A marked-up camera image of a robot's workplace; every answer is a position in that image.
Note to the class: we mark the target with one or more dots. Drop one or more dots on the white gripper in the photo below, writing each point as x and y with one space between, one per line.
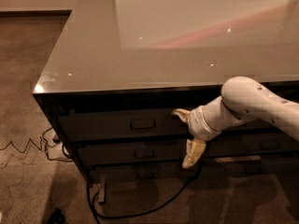
199 124

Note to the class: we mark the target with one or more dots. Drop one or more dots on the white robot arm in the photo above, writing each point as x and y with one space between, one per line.
242 100

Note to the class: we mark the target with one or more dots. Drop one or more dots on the dark cabinet with glossy top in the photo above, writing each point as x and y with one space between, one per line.
117 55

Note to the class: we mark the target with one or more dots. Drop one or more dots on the black object on floor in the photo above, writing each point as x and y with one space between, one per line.
56 217

